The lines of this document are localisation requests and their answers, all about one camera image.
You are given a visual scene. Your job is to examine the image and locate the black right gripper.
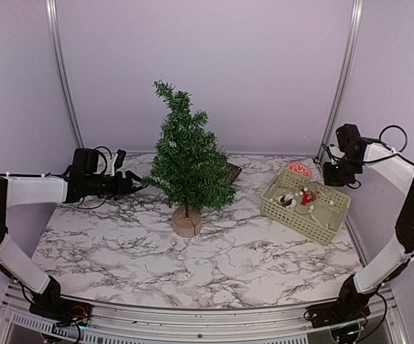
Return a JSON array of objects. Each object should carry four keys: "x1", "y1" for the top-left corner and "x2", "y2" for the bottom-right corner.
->
[{"x1": 323, "y1": 155, "x2": 362, "y2": 187}]

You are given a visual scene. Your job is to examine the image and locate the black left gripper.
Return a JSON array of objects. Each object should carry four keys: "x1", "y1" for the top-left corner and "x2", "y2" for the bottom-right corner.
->
[{"x1": 85, "y1": 171, "x2": 147, "y2": 201}]

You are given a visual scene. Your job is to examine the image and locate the white ball string lights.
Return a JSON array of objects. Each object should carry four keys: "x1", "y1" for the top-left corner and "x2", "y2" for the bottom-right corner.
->
[{"x1": 273, "y1": 182, "x2": 331, "y2": 229}]

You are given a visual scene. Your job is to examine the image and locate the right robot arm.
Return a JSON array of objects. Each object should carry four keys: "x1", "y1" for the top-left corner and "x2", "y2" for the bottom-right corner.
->
[{"x1": 323, "y1": 124, "x2": 414, "y2": 321}]

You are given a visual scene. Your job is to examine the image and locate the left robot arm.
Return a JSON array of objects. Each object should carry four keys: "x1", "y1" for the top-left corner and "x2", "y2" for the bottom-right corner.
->
[{"x1": 0, "y1": 148, "x2": 144, "y2": 319}]

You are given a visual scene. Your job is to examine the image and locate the small green christmas tree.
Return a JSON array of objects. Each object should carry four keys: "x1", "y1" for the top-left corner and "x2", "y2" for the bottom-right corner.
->
[{"x1": 141, "y1": 80, "x2": 237, "y2": 219}]

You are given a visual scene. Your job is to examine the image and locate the round wooden tree base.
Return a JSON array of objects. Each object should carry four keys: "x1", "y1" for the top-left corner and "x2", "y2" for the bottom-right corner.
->
[{"x1": 172, "y1": 207, "x2": 202, "y2": 238}]

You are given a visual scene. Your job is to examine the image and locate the black mesh object behind tree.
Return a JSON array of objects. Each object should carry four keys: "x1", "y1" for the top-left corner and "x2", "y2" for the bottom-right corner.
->
[{"x1": 226, "y1": 163, "x2": 243, "y2": 184}]

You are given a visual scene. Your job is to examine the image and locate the red white round ornament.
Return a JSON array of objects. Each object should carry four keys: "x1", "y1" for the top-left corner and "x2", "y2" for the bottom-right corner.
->
[{"x1": 286, "y1": 162, "x2": 312, "y2": 178}]

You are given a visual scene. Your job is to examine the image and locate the red reindeer ornament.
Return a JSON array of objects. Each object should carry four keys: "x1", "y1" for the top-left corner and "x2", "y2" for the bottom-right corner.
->
[{"x1": 299, "y1": 186, "x2": 317, "y2": 206}]

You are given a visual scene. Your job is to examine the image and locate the green perforated plastic basket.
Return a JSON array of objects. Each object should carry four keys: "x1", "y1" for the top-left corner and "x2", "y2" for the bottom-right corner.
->
[{"x1": 260, "y1": 168, "x2": 351, "y2": 246}]

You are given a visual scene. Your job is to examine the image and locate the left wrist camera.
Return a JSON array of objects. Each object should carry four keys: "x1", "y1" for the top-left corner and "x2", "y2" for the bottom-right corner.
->
[{"x1": 107, "y1": 149, "x2": 126, "y2": 176}]

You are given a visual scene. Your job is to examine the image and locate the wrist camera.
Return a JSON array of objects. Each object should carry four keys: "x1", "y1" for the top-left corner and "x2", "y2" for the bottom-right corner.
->
[
  {"x1": 107, "y1": 149, "x2": 126, "y2": 176},
  {"x1": 336, "y1": 123, "x2": 360, "y2": 158}
]

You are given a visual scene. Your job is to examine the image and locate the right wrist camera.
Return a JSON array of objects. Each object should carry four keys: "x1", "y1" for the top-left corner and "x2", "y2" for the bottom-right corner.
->
[{"x1": 336, "y1": 123, "x2": 360, "y2": 158}]

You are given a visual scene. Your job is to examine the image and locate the right aluminium frame post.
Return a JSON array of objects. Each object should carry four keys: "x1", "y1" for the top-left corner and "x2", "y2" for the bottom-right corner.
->
[{"x1": 321, "y1": 0, "x2": 364, "y2": 145}]

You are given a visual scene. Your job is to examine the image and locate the aluminium frame post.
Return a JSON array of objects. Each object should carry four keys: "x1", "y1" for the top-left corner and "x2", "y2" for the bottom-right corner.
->
[
  {"x1": 321, "y1": 0, "x2": 364, "y2": 145},
  {"x1": 45, "y1": 0, "x2": 85, "y2": 148}
]

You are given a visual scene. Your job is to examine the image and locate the front aluminium rail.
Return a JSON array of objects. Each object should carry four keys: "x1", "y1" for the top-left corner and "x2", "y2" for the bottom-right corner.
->
[{"x1": 0, "y1": 285, "x2": 409, "y2": 343}]

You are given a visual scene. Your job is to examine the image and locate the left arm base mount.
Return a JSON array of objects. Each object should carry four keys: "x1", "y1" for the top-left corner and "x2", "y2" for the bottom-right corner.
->
[{"x1": 29, "y1": 300, "x2": 93, "y2": 326}]

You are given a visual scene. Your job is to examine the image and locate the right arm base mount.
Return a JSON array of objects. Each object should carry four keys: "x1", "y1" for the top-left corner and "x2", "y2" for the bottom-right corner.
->
[{"x1": 304, "y1": 302, "x2": 371, "y2": 328}]

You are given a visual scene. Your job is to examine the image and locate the left aluminium frame post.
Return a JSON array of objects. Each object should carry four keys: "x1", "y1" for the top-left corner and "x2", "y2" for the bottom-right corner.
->
[{"x1": 45, "y1": 0, "x2": 85, "y2": 148}]

